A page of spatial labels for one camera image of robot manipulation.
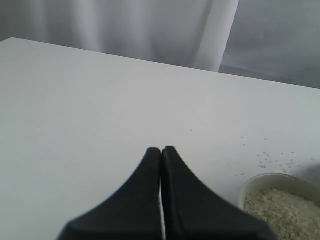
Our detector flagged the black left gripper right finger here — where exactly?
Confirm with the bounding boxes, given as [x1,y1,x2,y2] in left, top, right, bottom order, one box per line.
[161,146,276,240]

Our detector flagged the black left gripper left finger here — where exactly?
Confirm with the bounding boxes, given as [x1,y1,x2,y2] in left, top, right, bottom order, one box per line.
[58,147,163,240]

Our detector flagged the white ceramic bowl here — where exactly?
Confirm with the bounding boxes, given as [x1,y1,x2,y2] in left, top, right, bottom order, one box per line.
[238,173,320,212]

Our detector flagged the spilled rice grains on table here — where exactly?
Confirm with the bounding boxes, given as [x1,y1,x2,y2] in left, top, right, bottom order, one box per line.
[180,127,298,180]

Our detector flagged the rice in white bowl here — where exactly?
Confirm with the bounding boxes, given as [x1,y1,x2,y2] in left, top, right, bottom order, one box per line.
[244,188,320,240]

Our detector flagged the white backdrop curtain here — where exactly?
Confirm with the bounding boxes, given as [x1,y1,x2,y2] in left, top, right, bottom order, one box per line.
[0,0,320,88]

